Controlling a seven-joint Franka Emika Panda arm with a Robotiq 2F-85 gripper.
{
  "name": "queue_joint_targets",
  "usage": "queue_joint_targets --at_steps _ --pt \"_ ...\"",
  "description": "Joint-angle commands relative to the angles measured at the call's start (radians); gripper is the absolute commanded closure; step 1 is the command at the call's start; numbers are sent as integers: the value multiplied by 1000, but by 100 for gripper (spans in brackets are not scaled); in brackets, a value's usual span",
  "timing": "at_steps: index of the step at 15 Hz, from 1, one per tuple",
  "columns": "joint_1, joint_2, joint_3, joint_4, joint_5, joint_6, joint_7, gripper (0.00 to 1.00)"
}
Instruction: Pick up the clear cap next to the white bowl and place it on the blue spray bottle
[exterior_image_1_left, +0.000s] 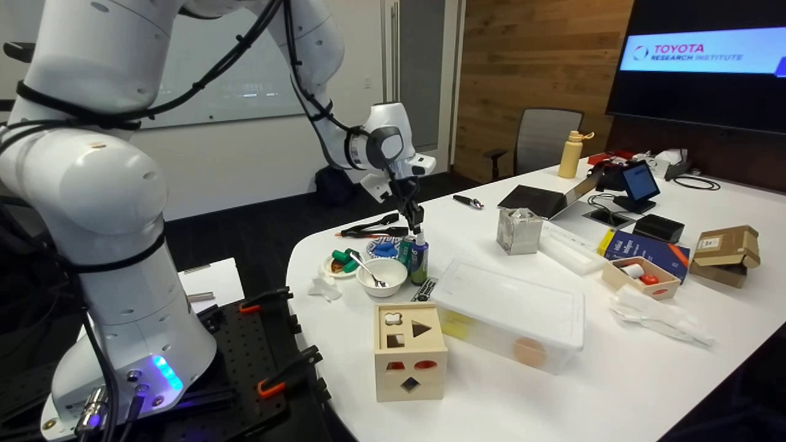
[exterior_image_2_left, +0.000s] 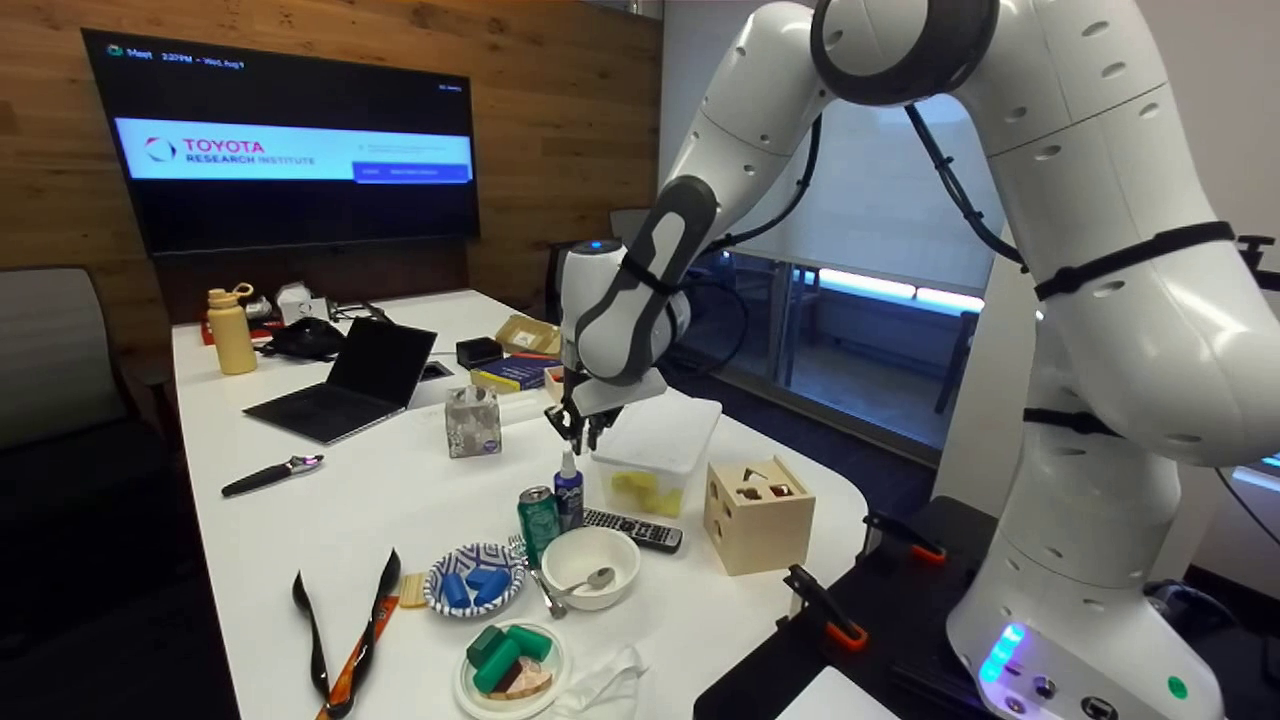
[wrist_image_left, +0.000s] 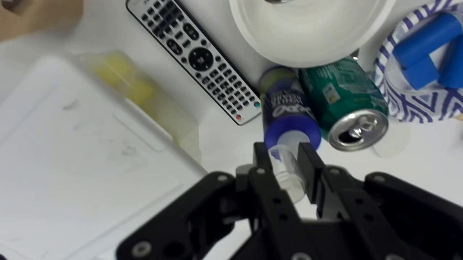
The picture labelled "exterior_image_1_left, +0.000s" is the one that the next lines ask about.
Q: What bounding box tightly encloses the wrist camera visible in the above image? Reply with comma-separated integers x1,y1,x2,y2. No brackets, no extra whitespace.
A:
409,152,441,180

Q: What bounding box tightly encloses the orange black clamp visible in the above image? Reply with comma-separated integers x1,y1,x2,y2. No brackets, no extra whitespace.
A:
236,286,295,319
256,345,324,403

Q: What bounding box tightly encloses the yellow water bottle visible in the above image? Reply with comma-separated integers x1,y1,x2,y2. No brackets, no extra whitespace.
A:
559,129,597,182

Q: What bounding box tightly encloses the white paper sheet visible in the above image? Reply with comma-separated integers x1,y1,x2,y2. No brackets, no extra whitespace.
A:
177,256,245,318

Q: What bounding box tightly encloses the small black box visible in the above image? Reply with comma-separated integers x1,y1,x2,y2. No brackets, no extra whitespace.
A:
632,211,688,247

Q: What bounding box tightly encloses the white bowl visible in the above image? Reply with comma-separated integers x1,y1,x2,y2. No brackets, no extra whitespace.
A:
356,256,411,301

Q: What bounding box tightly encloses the grey office chair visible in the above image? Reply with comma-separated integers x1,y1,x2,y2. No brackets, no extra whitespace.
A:
489,107,586,178

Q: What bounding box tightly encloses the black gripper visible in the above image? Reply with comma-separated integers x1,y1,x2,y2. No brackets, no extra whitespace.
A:
387,172,428,239

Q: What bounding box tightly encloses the bowl with green item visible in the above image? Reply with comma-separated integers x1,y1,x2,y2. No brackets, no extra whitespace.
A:
322,247,365,283

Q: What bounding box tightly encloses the black tablet on stand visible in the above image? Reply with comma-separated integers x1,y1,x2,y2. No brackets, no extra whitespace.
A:
611,159,663,216

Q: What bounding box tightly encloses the wall television screen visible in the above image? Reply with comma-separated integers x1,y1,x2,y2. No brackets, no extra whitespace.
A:
605,0,786,137

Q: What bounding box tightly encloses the metal spoon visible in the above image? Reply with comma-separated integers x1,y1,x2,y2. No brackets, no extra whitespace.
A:
358,258,389,290

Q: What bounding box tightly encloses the clear plastic storage bin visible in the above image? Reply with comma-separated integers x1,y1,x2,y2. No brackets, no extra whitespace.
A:
431,258,588,377

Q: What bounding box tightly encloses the blue book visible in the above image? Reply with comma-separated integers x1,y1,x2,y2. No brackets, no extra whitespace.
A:
602,228,694,286

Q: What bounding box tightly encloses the clear plastic bag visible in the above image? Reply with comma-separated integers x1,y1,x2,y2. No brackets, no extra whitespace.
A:
609,286,717,348

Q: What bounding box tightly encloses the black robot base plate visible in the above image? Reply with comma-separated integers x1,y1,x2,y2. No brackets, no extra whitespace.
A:
146,286,335,442

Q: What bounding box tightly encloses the long clear plastic box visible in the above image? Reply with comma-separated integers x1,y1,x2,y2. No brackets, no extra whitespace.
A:
538,218,611,279

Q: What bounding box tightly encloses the open wooden tray box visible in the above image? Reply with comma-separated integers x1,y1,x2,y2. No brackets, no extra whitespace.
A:
599,256,683,303

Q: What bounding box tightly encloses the blue patterned plate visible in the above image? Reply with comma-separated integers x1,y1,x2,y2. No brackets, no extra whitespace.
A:
365,236,404,263

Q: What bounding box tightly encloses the black cable coil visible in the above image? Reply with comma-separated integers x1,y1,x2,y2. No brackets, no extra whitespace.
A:
673,172,722,195

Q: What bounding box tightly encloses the wooden shape sorter box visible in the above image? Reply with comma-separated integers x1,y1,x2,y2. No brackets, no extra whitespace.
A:
373,303,450,403

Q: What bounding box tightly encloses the black remote control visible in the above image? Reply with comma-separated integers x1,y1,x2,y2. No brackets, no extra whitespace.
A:
411,279,441,304

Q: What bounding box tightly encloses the black marker pen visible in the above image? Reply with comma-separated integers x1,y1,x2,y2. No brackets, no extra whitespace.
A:
453,193,486,213

